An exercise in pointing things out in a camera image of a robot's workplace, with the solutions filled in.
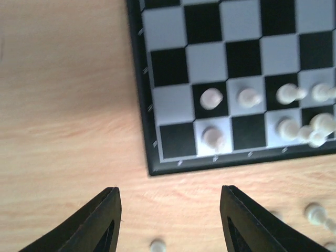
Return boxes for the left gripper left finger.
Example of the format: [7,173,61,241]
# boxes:
[23,187,122,251]

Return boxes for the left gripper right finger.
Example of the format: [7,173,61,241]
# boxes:
[220,185,335,251]

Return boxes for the white piece bottom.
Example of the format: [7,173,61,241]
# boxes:
[202,127,227,152]

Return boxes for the white pawn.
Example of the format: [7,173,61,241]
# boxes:
[200,88,223,110]
[237,88,263,108]
[312,83,335,102]
[276,83,308,104]

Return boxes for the black and silver chessboard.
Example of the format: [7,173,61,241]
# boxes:
[127,1,335,176]

